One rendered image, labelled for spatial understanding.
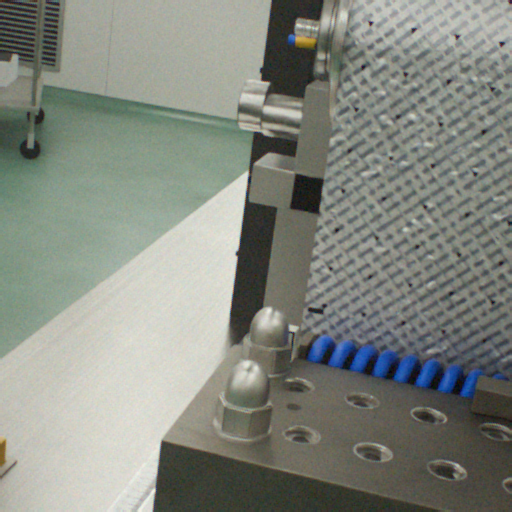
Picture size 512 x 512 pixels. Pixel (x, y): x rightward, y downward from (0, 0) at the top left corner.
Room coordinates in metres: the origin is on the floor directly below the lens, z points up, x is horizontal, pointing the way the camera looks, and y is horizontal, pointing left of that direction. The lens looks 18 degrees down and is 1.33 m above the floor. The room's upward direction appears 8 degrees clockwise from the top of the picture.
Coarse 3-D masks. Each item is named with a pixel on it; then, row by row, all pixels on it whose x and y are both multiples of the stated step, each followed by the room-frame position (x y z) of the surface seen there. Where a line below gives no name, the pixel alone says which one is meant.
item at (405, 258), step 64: (384, 128) 0.73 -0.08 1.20; (448, 128) 0.72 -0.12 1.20; (384, 192) 0.73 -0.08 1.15; (448, 192) 0.72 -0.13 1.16; (320, 256) 0.74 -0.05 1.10; (384, 256) 0.73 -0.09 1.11; (448, 256) 0.72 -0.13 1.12; (320, 320) 0.74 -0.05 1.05; (384, 320) 0.73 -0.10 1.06; (448, 320) 0.72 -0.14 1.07
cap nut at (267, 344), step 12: (264, 312) 0.67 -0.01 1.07; (276, 312) 0.67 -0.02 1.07; (252, 324) 0.67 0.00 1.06; (264, 324) 0.67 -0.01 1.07; (276, 324) 0.67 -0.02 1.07; (288, 324) 0.67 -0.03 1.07; (252, 336) 0.67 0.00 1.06; (264, 336) 0.66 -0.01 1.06; (276, 336) 0.66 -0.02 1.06; (252, 348) 0.66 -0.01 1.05; (264, 348) 0.66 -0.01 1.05; (276, 348) 0.66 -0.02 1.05; (288, 348) 0.67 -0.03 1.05; (240, 360) 0.68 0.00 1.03; (252, 360) 0.66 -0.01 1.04; (264, 360) 0.66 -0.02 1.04; (276, 360) 0.66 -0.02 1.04; (288, 360) 0.67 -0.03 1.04; (276, 372) 0.66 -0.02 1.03; (288, 372) 0.67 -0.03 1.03
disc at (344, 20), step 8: (344, 0) 0.73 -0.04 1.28; (352, 0) 0.74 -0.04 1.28; (344, 8) 0.73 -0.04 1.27; (344, 16) 0.73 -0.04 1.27; (344, 24) 0.73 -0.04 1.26; (344, 32) 0.73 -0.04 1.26; (336, 40) 0.73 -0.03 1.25; (344, 40) 0.73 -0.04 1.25; (336, 48) 0.73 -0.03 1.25; (336, 56) 0.73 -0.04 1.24; (336, 64) 0.73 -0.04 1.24; (336, 72) 0.73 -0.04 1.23; (336, 80) 0.73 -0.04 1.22; (336, 88) 0.74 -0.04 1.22; (336, 96) 0.74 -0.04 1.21
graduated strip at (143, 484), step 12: (156, 456) 0.76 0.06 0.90; (144, 468) 0.74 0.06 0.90; (156, 468) 0.75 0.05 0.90; (132, 480) 0.72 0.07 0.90; (144, 480) 0.73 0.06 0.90; (132, 492) 0.71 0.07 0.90; (144, 492) 0.71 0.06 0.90; (120, 504) 0.69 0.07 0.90; (132, 504) 0.69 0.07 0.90; (144, 504) 0.69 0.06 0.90
